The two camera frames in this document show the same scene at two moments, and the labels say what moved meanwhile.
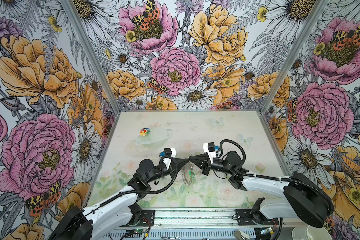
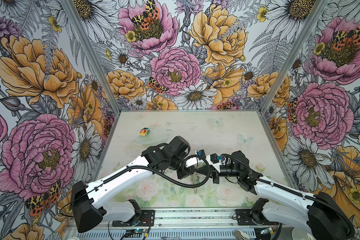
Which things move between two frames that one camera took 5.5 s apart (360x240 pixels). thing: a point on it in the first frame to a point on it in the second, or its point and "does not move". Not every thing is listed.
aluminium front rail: [217, 218] does not move
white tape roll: [241, 235] does not move
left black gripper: [174, 165] to [183, 170]
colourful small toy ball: [144, 131] does not move
